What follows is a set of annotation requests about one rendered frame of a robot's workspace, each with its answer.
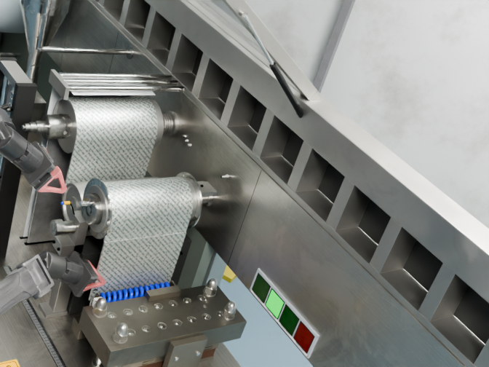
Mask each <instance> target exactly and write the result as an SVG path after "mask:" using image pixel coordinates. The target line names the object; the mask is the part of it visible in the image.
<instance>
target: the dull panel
mask: <svg viewBox="0 0 489 367"><path fill-rule="evenodd" d="M145 177H152V176H151V175H150V173H149V172H148V171H146V174H145ZM186 234H187V235H188V236H189V237H190V239H191V240H192V241H191V245H190V248H189V250H188V254H187V257H186V261H185V264H184V266H183V270H182V272H181V275H180V279H179V281H178V287H179V289H185V288H193V287H197V286H202V283H203V280H204V276H205V274H206V271H207V268H208V266H209V263H210V259H211V257H212V253H213V251H214V249H213V248H212V246H211V245H210V244H209V243H208V242H207V241H206V239H205V238H203V236H202V235H201V234H200V233H199V231H198V230H197V229H196V228H195V226H193V227H192V228H189V229H187V230H186Z"/></svg>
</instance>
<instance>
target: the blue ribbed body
mask: <svg viewBox="0 0 489 367"><path fill-rule="evenodd" d="M170 286H172V285H170V284H169V283H168V282H165V283H160V284H157V283H155V284H154V285H152V284H150V285H149V286H147V285H144V286H143V287H142V286H139V287H138V288H137V287H134V288H133V289H131V288H128V289H123V290H122V291H121V290H118V291H117V292H116V291H112V292H111V293H110V292H109V291H107V292H106V294H104V293H101V294H100V297H102V298H105V299H106V301H107V303H108V302H112V301H120V300H124V299H132V298H136V297H141V296H145V293H146V291H148V290H153V289H157V288H165V287H170Z"/></svg>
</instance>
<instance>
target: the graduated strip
mask: <svg viewBox="0 0 489 367"><path fill-rule="evenodd" d="M3 269H4V271H5V273H6V274H7V275H8V274H9V273H10V272H12V268H11V266H6V267H3ZM22 303H23V306H24V307H25V310H26V311H27V313H28V315H29V317H30V318H31V320H32V322H33V324H34V325H35V327H36V330H37V331H38V332H39V335H40V337H41V338H42V340H43V342H44V344H45V346H46V347H47V349H48V351H49V353H50V355H51V356H52V359H53V360H54V362H55V364H56V366H57V367H67V366H66V365H65V363H64V361H63V359H62V358H61V356H60V354H59V352H58V351H57V348H56V347H55V345H54V343H53V342H52V340H51V338H50V336H49V334H48V333H47V331H46V329H45V327H44V325H43V324H42V322H41V320H40V319H39V316H38V315H37V313H36V311H35V309H34V308H33V306H32V304H31V302H30V301H29V299H26V300H25V301H22Z"/></svg>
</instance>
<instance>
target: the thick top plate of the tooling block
mask: <svg viewBox="0 0 489 367"><path fill-rule="evenodd" d="M204 288H205V285H202V286H197V287H193V288H185V289H181V292H180V295H179V296H176V297H172V298H167V299H160V300H156V301H148V300H147V298H146V297H145V296H141V297H136V298H132V299H124V300H120V301H112V302H108V303H107V310H106V312H107V315H106V316H105V317H95V316H94V315H93V314H92V309H93V307H92V306H87V307H83V310H82V313H81V317H80V321H79V327H80V329H81V330H82V332H83V333H84V335H85V336H86V338H87V340H88V342H89V343H90V345H91V346H92V348H93V350H94V351H95V353H96V355H97V356H98V358H99V360H100V362H101V363H102V364H103V366H104V367H120V366H126V365H129V364H133V363H139V362H142V361H145V360H151V359H154V358H160V357H164V356H166V354H167V351H168V348H169V345H170V342H171V341H175V340H179V339H184V338H188V337H192V336H198V335H202V334H204V335H205V336H206V337H207V343H206V345H205V346H210V345H213V344H219V343H222V342H228V341H231V340H235V339H240V338H241V336H242V333H243V330H244V329H245V326H246V323H247V321H246V320H245V319H244V317H243V316H242V315H241V313H240V312H239V311H238V310H237V308H236V314H235V318H234V319H233V320H227V319H225V318H224V317H223V316H222V315H221V312H222V311H223V309H224V307H225V306H226V305H227V304H228V303H229V302H230V300H229V299H228V297H227V296H226V295H225V293H224V292H222V290H221V289H220V288H219V287H218V285H217V291H216V295H215V296H207V295H205V294H204V292H203V290H204ZM120 323H126V324H127V326H128V335H127V341H126V342H125V343H123V344H119V343H116V342H115V341H114V340H113V339H112V336H113V334H114V332H115V330H116V328H117V326H118V325H119V324H120Z"/></svg>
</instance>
